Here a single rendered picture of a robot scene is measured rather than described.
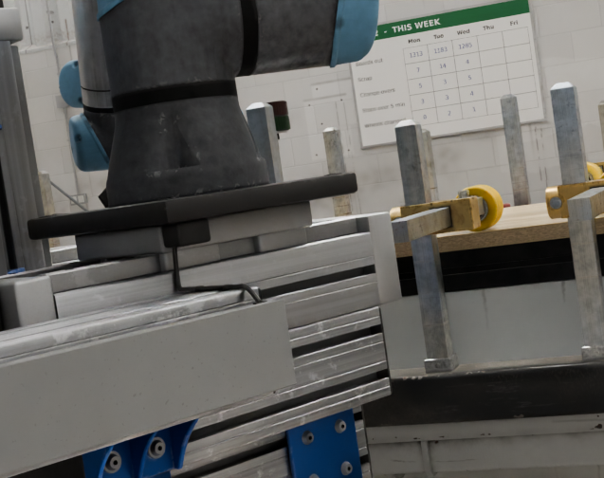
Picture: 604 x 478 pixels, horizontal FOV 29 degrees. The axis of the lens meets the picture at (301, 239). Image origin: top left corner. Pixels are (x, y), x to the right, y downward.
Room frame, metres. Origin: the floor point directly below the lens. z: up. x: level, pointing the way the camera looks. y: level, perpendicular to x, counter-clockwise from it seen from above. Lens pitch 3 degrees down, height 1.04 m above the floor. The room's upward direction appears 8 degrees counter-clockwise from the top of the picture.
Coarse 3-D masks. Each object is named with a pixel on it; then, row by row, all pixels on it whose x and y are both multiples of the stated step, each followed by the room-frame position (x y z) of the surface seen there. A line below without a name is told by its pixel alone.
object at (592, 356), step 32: (416, 384) 1.88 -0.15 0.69; (448, 384) 1.86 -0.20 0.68; (480, 384) 1.84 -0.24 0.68; (512, 384) 1.82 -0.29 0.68; (544, 384) 1.80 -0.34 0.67; (576, 384) 1.79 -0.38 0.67; (384, 416) 1.90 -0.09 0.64; (416, 416) 1.88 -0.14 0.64; (448, 416) 1.86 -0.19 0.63; (480, 416) 1.84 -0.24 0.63; (512, 416) 1.83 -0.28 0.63
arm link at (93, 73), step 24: (72, 0) 1.47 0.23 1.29; (96, 0) 1.44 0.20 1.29; (96, 24) 1.45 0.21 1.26; (96, 48) 1.46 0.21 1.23; (96, 72) 1.48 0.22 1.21; (96, 96) 1.49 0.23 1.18; (72, 120) 1.51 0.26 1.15; (96, 120) 1.50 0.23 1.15; (72, 144) 1.53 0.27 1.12; (96, 144) 1.50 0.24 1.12; (96, 168) 1.52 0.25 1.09
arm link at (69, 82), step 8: (64, 64) 1.84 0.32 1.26; (72, 64) 1.83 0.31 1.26; (64, 72) 1.84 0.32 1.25; (72, 72) 1.83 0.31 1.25; (64, 80) 1.84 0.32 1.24; (72, 80) 1.83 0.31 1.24; (80, 80) 1.82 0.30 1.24; (64, 88) 1.84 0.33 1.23; (72, 88) 1.83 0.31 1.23; (80, 88) 1.82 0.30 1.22; (64, 96) 1.84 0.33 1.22; (72, 96) 1.83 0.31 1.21; (80, 96) 1.82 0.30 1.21; (72, 104) 1.84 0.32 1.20; (80, 104) 1.83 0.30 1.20
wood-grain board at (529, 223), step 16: (512, 208) 2.69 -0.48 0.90; (528, 208) 2.59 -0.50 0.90; (544, 208) 2.50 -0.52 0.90; (496, 224) 2.21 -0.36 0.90; (512, 224) 2.14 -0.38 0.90; (528, 224) 2.08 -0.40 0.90; (544, 224) 2.02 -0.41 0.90; (560, 224) 2.01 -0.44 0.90; (448, 240) 2.09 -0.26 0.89; (464, 240) 2.08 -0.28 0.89; (480, 240) 2.07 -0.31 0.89; (496, 240) 2.05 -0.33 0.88; (512, 240) 2.04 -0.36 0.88; (528, 240) 2.03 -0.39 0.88; (544, 240) 2.02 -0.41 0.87; (400, 256) 2.12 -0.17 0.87
